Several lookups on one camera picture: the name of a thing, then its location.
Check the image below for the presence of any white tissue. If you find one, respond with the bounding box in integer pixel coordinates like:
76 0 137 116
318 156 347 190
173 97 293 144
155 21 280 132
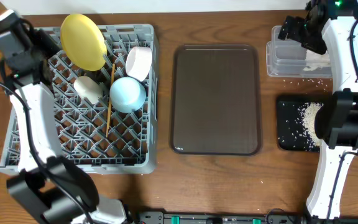
303 50 331 72

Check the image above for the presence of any yellow plate with scraps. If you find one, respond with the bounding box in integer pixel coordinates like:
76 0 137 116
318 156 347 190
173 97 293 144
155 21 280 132
60 14 107 71

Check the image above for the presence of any cream white cup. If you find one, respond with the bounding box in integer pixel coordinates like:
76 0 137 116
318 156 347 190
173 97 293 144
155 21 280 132
74 76 103 105

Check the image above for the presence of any wooden chopstick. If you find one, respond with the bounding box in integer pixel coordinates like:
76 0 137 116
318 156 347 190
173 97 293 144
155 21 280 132
105 63 116 138

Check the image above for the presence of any light blue bowl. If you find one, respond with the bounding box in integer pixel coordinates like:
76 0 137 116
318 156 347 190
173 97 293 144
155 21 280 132
109 77 146 113

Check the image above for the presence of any pink shallow bowl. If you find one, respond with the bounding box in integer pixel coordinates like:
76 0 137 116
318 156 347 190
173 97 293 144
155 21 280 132
126 47 152 82

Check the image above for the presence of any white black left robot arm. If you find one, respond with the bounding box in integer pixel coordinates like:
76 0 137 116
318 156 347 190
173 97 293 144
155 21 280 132
0 9 133 223

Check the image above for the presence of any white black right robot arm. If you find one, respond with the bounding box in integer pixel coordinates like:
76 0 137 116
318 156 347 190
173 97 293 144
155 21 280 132
278 0 358 223

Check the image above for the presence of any clear plastic waste bin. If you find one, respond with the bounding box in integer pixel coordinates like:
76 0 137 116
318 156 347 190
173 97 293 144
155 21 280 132
266 26 332 78

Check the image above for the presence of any grey plastic dishwasher rack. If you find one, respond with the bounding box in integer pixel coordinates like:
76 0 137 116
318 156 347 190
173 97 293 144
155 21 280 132
0 24 158 175

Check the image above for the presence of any pile of rice scraps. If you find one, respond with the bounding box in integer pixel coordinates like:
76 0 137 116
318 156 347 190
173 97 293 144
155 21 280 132
298 103 323 148

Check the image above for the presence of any black plastic tray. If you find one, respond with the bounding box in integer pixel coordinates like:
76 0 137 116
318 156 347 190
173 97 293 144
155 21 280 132
275 95 358 153

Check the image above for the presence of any dark brown serving tray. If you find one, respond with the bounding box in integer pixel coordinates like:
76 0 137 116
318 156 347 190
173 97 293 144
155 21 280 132
170 44 263 156

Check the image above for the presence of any black equipment rail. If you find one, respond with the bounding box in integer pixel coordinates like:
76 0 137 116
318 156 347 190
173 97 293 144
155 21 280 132
137 212 306 224

